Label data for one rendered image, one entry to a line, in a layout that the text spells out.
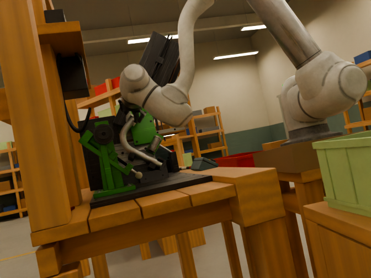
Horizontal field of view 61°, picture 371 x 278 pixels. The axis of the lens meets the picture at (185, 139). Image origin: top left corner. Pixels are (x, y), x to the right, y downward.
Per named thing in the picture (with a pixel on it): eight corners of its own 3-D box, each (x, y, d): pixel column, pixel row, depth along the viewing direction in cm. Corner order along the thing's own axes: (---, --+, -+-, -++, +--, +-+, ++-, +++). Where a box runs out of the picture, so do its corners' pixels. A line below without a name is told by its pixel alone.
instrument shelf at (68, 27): (91, 89, 201) (90, 83, 201) (80, 31, 114) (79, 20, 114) (49, 94, 195) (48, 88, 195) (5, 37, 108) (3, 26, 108)
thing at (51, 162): (92, 186, 224) (67, 53, 227) (68, 223, 80) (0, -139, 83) (79, 188, 222) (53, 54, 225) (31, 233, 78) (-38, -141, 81)
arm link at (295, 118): (313, 128, 139) (302, 80, 141) (340, 120, 121) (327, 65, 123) (280, 134, 136) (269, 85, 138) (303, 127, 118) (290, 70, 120)
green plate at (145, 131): (156, 146, 157) (147, 108, 163) (158, 140, 149) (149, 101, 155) (133, 150, 154) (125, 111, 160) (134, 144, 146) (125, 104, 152)
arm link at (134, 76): (113, 95, 120) (141, 114, 119) (112, 73, 105) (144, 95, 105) (130, 75, 124) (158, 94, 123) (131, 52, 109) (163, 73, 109)
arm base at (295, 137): (306, 143, 144) (303, 131, 145) (345, 134, 123) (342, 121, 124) (273, 149, 138) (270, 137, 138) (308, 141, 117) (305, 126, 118)
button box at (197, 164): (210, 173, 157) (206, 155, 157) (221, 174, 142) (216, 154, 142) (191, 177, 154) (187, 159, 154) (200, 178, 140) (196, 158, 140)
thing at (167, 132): (178, 134, 183) (177, 129, 183) (185, 131, 167) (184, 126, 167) (110, 146, 173) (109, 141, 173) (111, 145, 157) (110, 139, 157)
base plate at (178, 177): (160, 172, 217) (159, 170, 218) (213, 180, 111) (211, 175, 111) (97, 186, 207) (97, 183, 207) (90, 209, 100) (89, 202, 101)
